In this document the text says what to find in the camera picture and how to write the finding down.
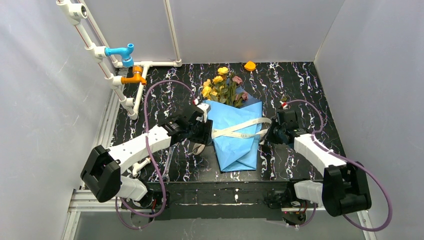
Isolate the blue plastic tap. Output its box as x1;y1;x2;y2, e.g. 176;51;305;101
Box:
104;43;134;68

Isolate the small white pipe fitting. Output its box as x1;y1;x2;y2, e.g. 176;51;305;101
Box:
131;157;151;178

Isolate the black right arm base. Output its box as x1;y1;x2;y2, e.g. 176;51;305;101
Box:
263;188;319;229

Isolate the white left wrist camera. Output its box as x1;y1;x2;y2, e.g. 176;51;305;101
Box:
193;98;211;123

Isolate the aluminium extrusion frame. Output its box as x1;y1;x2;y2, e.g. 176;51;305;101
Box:
61;71;133;240

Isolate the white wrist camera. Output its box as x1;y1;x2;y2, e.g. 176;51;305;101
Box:
280;101;290;110
193;98;211;123

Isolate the silver open-end wrench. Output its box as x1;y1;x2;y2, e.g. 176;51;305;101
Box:
161;145;176;184

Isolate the cream printed ribbon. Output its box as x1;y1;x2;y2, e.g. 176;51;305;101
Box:
192;117;273;157

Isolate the white pvc pipe frame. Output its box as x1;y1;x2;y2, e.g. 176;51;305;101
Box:
55;0;183;121

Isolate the yellow fake flower bunch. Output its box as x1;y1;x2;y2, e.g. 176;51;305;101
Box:
201;66;238;107

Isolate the orange plastic tap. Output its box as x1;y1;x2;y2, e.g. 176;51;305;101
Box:
120;65;147;86

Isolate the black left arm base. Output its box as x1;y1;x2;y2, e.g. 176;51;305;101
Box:
115;189;172;230

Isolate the orange plastic piece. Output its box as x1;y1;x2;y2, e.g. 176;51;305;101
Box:
243;61;257;72

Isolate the brown pink fake flower bunch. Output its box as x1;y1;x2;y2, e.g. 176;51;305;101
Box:
229;75;249;108

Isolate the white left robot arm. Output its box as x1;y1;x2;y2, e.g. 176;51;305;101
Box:
80;103;213;203

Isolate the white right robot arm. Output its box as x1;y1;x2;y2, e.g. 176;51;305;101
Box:
265;110;372;217

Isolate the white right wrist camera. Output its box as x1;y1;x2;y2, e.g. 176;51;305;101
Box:
280;101;290;110

